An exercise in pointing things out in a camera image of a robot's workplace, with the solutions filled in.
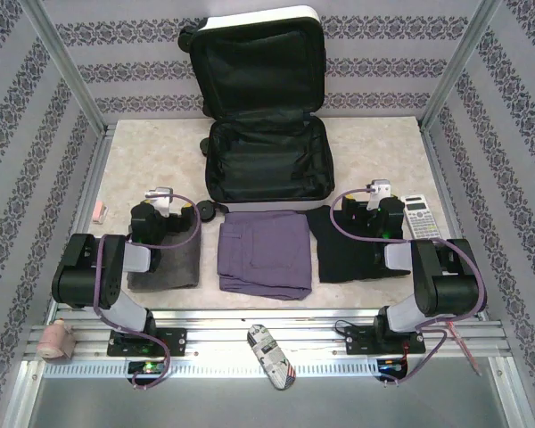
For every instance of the grey towel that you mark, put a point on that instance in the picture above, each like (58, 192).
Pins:
(183, 267)

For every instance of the black garment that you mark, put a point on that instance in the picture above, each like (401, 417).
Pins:
(339, 254)

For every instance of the white hard-shell suitcase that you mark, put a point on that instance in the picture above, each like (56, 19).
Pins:
(267, 169)

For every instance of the purple trousers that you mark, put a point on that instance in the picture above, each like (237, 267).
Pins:
(263, 254)

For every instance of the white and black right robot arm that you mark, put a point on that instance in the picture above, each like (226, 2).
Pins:
(446, 285)

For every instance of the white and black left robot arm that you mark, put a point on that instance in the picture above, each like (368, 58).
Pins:
(84, 276)

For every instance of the white scientific calculator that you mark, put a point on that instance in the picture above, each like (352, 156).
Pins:
(421, 218)

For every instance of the small pink eraser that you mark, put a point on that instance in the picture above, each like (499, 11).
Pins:
(100, 211)

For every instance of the small circuit board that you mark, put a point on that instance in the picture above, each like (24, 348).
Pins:
(147, 367)
(390, 365)

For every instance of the red pen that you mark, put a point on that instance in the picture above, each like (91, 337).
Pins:
(463, 348)

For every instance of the small pink plastic object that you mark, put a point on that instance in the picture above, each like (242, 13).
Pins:
(53, 343)

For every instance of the newspaper print pouch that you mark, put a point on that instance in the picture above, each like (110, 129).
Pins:
(272, 356)

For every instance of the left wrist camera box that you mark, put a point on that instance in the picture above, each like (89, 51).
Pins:
(158, 198)

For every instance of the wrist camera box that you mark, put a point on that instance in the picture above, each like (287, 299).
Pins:
(158, 198)
(380, 189)

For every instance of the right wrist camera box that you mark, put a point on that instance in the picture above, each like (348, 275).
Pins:
(380, 189)

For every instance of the aluminium side rail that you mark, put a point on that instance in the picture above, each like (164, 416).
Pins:
(82, 214)
(443, 178)

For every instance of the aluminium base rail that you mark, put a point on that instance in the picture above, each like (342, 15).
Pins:
(227, 317)

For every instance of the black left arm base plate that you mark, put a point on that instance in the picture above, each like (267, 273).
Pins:
(176, 341)

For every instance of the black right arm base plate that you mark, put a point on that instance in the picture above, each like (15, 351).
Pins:
(361, 343)

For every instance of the aluminium frame post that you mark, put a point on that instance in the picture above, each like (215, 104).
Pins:
(459, 67)
(68, 67)

